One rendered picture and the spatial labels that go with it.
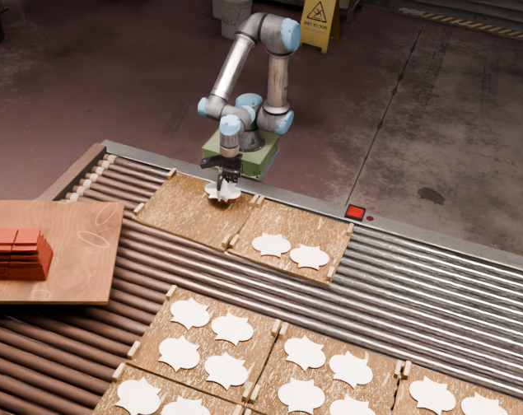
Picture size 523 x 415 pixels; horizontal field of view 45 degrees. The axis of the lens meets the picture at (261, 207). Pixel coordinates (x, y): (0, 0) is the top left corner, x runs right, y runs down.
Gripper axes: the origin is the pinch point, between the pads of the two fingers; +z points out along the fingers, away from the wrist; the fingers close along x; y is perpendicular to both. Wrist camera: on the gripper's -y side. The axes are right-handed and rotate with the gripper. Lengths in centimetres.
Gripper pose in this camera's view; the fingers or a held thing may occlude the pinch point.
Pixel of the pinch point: (222, 191)
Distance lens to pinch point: 259.0
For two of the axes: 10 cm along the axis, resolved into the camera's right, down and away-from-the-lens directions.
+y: 9.6, 2.3, -1.7
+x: 2.8, -6.1, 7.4
